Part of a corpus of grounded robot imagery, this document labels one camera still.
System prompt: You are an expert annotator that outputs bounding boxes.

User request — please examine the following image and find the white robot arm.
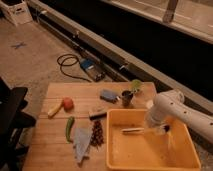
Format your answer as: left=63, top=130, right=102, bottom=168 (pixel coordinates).
left=146, top=90, right=213, bottom=144

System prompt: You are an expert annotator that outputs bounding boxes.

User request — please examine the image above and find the dark metal cup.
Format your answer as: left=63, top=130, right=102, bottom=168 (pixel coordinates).
left=122, top=90, right=133, bottom=107

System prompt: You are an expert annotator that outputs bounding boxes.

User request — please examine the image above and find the red tomato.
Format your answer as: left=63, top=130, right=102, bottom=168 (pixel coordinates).
left=62, top=97, right=74, bottom=111

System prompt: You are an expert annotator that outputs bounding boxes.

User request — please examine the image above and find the green chili pepper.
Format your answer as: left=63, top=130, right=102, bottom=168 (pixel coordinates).
left=65, top=116, right=75, bottom=143

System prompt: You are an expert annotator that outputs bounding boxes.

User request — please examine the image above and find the yellow banana toy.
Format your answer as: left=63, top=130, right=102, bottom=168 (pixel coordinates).
left=47, top=103, right=62, bottom=118

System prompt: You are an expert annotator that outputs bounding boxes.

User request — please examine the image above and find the black block eraser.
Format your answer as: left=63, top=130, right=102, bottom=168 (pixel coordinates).
left=89, top=112, right=107, bottom=120

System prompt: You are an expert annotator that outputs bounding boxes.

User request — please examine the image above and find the yellow plastic tray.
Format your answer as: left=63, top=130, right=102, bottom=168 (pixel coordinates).
left=106, top=109, right=201, bottom=171

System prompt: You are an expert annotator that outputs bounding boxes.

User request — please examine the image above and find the white small bowl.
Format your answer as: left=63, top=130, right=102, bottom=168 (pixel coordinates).
left=146, top=100, right=154, bottom=109

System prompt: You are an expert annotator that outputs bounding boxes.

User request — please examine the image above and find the black cable loop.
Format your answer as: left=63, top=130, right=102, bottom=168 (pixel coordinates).
left=56, top=53, right=92, bottom=83

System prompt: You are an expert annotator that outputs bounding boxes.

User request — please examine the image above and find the white cardboard box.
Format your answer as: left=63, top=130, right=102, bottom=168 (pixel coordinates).
left=0, top=0, right=32, bottom=26

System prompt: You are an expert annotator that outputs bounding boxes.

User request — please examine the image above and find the green leafy plant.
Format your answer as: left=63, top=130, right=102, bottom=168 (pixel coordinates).
left=131, top=79, right=142, bottom=94

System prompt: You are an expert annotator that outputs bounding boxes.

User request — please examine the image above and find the blue sponge block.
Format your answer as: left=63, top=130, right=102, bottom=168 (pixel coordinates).
left=100, top=89, right=118, bottom=103

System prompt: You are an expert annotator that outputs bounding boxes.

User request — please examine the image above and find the white handled brush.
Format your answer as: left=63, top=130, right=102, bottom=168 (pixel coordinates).
left=122, top=125, right=170, bottom=135

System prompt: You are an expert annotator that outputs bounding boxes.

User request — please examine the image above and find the black chair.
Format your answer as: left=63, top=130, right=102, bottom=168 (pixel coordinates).
left=0, top=77, right=36, bottom=171

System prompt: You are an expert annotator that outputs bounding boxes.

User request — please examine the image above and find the blue power device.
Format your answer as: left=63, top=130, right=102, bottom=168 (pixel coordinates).
left=80, top=59, right=105, bottom=82

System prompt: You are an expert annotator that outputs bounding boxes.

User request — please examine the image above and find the grey blue cloth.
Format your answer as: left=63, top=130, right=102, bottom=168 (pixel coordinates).
left=73, top=128, right=92, bottom=164

